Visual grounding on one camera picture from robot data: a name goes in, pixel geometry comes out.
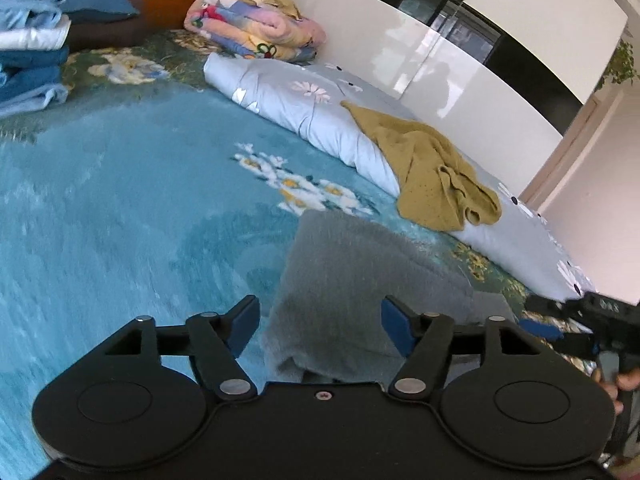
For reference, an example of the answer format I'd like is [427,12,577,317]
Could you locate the grey knit garment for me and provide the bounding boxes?
[262,209,517,386]

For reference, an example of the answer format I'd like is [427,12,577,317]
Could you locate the green potted plant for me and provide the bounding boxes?
[597,39,640,92]

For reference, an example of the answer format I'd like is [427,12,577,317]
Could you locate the dark brown pillow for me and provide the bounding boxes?
[64,12,150,54]

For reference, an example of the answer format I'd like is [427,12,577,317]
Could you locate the dark blue folded garment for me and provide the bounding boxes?
[0,46,71,102]

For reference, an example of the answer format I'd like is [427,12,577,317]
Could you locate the olive green cloth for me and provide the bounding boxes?
[341,101,503,233]

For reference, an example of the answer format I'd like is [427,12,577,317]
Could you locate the light blue floral duvet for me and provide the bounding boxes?
[203,52,599,307]

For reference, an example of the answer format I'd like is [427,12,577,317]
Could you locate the glossy white wardrobe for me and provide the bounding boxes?
[274,0,629,202]

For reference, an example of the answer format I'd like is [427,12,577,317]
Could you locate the person's right hand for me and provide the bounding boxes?
[590,366,640,416]

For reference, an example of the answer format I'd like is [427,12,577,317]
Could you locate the white folded garment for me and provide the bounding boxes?
[0,24,72,52]

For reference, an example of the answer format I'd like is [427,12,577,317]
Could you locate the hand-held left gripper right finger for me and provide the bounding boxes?
[381,296,540,403]

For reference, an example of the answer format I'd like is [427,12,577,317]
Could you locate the beige door frame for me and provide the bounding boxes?
[519,92,627,217]

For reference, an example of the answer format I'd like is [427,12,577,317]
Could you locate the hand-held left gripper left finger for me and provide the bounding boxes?
[105,295,261,403]

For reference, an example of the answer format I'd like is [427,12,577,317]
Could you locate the colourful folded fleece blanket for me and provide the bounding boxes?
[183,0,328,65]

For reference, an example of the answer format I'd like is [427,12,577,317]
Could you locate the blue floral bed blanket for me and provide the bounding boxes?
[0,27,601,480]

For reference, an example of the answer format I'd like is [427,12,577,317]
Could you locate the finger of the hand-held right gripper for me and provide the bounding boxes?
[524,294,587,319]
[518,317,566,345]

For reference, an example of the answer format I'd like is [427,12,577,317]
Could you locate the light blue folded garment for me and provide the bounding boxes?
[0,82,70,120]
[0,0,72,32]

